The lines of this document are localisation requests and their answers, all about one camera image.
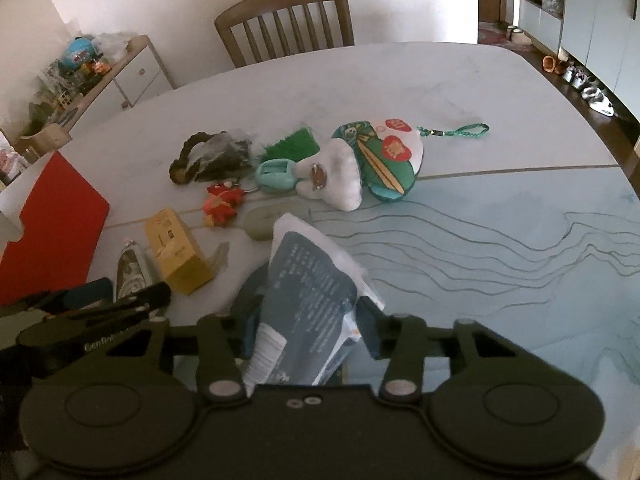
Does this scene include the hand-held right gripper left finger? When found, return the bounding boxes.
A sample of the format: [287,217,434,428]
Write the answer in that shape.
[106,265,273,404]

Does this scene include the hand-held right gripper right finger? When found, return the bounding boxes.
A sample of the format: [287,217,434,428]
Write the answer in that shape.
[356,295,518,404]

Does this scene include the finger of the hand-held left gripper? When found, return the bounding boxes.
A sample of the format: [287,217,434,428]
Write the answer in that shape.
[0,277,116,318]
[107,280,173,318]

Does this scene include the blue and white plastic packet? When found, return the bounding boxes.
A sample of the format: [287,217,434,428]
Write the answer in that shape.
[242,212,387,387]

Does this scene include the clear bag of dark bits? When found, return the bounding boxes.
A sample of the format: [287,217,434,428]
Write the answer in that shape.
[192,130,256,182]

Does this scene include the yellow cardboard box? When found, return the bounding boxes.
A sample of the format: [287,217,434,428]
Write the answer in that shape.
[145,208,216,296]

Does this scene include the red and white cardboard box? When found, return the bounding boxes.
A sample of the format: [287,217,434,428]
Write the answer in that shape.
[0,151,111,307]

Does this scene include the grey oval object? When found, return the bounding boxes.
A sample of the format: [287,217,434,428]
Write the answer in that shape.
[242,200,311,242]

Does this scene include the teal plastic clip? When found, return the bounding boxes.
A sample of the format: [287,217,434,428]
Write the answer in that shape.
[255,158,297,195]

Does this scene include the brown fabric scrunchie band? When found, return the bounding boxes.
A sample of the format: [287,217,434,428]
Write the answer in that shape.
[169,131,221,188]

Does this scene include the white plush toy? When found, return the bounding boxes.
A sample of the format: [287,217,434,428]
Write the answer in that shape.
[295,137,364,211]

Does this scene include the light wooden stool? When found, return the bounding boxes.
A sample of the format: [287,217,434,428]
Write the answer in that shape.
[14,125,71,161]

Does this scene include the green tassel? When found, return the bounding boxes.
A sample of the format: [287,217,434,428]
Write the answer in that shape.
[257,127,321,166]

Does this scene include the pile of small toys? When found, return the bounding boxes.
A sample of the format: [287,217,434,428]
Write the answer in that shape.
[27,57,113,131]

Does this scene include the white sideboard with wooden top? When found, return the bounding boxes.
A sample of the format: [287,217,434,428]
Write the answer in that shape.
[15,35,176,161]

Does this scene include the blue round toy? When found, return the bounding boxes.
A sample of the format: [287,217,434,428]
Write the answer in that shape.
[62,37,103,68]

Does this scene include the clear plastic bag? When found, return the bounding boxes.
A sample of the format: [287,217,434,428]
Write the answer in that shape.
[92,31,137,63]

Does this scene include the red floor mat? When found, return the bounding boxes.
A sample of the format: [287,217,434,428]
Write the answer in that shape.
[477,22,521,46]

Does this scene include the white shoes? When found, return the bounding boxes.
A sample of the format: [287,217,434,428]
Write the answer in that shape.
[582,85,619,117]

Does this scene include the grey shoes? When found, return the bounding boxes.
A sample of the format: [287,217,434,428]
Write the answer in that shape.
[560,65,594,91]

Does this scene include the red toy figure keychain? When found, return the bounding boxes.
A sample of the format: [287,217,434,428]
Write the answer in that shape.
[201,181,246,229]

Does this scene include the printed fabric charm with cord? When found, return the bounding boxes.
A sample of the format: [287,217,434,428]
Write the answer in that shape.
[331,117,491,204]

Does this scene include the pale blue wall cabinet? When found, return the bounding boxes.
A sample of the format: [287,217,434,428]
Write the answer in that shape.
[517,0,640,126]

